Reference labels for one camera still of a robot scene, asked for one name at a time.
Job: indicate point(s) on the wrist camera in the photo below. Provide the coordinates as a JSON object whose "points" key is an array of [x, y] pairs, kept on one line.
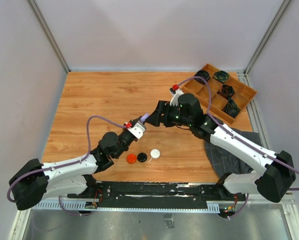
{"points": [[137, 130], [176, 93]]}

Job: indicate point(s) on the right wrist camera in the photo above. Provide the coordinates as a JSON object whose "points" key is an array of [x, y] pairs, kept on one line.
{"points": [[176, 93]]}

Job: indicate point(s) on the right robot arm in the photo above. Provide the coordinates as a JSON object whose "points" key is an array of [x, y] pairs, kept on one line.
{"points": [[272, 174]]}

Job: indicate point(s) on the grey cable duct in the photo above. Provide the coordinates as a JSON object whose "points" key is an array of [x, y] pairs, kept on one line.
{"points": [[82, 205]]}

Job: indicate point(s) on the white earbud case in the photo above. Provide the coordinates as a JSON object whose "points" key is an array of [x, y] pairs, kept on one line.
{"points": [[155, 153]]}

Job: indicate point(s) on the orange earbud case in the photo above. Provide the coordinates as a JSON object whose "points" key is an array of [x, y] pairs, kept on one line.
{"points": [[131, 158]]}

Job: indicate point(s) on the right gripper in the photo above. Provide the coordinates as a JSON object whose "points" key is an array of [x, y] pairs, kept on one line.
{"points": [[156, 118]]}

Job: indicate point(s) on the dark rolled cloth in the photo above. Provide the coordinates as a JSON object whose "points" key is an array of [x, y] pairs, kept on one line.
{"points": [[227, 91], [221, 76], [231, 108], [200, 75]]}

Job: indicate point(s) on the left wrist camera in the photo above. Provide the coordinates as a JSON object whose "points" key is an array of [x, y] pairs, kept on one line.
{"points": [[137, 130]]}

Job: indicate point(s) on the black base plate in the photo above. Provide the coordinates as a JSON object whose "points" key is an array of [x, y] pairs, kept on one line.
{"points": [[155, 194]]}

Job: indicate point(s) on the wooden divided tray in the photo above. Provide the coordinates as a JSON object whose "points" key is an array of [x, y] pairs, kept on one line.
{"points": [[208, 94]]}

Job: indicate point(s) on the black earbud case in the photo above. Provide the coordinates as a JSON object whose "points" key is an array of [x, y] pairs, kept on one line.
{"points": [[142, 157]]}

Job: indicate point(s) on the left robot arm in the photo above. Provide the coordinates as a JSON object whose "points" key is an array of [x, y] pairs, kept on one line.
{"points": [[37, 181]]}

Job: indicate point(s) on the grey checked cloth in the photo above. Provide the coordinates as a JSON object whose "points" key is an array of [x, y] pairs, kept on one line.
{"points": [[222, 161]]}

